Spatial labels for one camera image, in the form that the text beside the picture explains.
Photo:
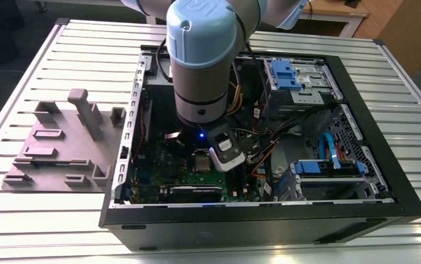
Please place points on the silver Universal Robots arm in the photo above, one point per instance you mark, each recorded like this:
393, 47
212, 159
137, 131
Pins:
203, 68

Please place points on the black CPU socket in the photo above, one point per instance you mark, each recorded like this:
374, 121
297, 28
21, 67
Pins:
201, 172

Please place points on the green Dell motherboard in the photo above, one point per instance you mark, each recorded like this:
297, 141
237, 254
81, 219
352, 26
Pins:
167, 170

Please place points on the grey power supply unit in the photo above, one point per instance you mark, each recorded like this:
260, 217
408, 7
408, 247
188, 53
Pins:
159, 104

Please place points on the blue board connector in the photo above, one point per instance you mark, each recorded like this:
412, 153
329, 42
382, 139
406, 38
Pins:
144, 177

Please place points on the black graphics card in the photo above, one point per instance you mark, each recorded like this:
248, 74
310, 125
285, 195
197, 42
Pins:
196, 193

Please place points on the black open PC case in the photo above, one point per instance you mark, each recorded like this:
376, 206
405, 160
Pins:
232, 217

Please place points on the grey plastic parts rack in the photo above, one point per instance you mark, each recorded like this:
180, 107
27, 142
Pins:
75, 154

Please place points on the hard disk in blue carrier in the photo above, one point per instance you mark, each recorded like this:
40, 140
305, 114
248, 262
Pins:
308, 168

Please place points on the blue plastic drive latch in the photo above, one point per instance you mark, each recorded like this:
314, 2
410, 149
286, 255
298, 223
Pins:
281, 74

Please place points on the grey metal disk bay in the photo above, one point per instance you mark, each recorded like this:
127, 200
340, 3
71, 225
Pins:
305, 97
332, 180

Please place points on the RAM stick with gold contacts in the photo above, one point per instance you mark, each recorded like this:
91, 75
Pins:
49, 162

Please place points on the wooden cabinet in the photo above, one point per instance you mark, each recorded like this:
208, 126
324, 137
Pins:
408, 27

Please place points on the small silver wrist camera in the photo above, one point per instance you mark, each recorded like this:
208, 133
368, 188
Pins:
172, 134

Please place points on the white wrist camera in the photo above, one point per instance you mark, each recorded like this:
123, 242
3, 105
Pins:
227, 154

